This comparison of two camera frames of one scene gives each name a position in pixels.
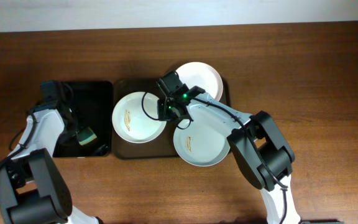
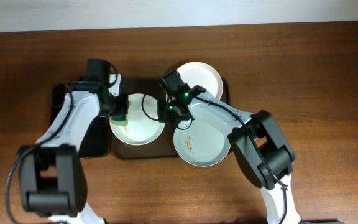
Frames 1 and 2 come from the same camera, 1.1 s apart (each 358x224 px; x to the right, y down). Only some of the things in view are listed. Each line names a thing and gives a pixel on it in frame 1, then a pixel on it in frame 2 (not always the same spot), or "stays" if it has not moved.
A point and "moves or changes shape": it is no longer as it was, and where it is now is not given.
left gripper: x=66 y=134 to x=122 y=104
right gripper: x=162 y=113 stays
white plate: x=135 y=117 stays
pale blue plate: x=200 y=145 stays
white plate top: x=197 y=74 stays
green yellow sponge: x=86 y=135 moves or changes shape
